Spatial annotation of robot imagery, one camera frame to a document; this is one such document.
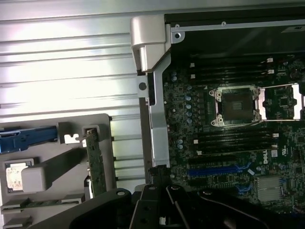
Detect short black expansion slot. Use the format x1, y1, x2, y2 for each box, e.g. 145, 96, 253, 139
188, 178, 208, 188

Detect blue expansion slot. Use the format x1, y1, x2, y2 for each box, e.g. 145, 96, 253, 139
187, 166, 240, 177

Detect long black expansion slot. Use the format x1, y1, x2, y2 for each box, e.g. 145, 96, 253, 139
187, 154, 236, 166

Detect RAM slot white latches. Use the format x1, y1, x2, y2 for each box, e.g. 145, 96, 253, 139
193, 133, 279, 144
190, 69, 274, 80
190, 58, 274, 68
196, 144, 277, 155

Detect green Dell motherboard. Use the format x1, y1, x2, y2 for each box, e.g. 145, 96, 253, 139
163, 53, 305, 209

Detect black open PC case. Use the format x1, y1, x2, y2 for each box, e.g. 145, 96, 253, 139
130, 11, 305, 215

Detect silver chipset heatsink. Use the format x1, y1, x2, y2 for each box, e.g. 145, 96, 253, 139
257, 176, 281, 200

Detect green RAM stick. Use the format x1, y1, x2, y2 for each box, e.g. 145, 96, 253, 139
22, 199, 63, 208

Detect CPU socket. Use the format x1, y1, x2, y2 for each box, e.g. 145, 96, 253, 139
209, 86, 261, 126

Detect grey plastic parts rack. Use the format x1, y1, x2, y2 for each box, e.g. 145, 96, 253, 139
0, 113, 118, 229

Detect metal socket cover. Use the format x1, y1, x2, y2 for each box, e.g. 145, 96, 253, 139
260, 83, 305, 122

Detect silver CPU chip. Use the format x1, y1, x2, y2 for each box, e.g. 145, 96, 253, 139
5, 161, 27, 190

